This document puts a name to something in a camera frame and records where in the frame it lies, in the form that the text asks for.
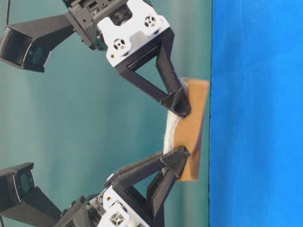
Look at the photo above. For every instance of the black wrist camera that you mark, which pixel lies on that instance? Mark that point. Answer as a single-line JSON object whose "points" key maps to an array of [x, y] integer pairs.
{"points": [[28, 45], [22, 200]]}

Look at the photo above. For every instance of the lower black wrist camera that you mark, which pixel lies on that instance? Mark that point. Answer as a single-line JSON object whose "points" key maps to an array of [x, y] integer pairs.
{"points": [[22, 200]]}

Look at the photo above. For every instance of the upper black wrist camera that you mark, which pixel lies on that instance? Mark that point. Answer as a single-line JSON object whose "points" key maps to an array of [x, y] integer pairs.
{"points": [[28, 45]]}

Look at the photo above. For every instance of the orange and white sponge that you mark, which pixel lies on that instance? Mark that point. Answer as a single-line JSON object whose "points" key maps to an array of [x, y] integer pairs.
{"points": [[188, 131]]}

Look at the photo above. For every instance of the lower white gripper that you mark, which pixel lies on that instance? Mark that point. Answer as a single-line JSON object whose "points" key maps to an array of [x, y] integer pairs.
{"points": [[120, 204]]}

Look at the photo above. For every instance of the upper white gripper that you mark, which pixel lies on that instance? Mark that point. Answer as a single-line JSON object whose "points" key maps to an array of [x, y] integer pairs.
{"points": [[121, 27]]}

